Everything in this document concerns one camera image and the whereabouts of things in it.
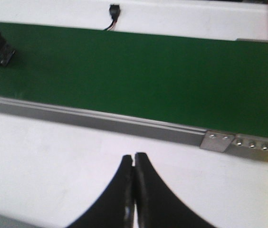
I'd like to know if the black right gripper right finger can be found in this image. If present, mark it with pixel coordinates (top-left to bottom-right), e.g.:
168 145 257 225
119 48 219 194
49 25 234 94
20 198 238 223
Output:
134 152 214 228

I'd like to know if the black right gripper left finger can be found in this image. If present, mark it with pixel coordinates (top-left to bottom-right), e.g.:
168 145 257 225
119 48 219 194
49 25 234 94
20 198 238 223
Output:
69 155 135 228

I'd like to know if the green conveyor belt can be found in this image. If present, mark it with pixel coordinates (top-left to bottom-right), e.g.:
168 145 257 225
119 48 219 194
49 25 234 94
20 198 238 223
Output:
0 23 268 138

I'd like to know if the aluminium conveyor frame rail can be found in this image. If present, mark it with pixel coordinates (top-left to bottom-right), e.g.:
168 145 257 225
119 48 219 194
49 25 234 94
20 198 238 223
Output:
0 96 268 162

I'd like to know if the black sensor with cable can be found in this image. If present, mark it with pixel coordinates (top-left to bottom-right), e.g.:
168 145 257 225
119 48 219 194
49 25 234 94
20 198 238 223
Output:
104 4 121 31

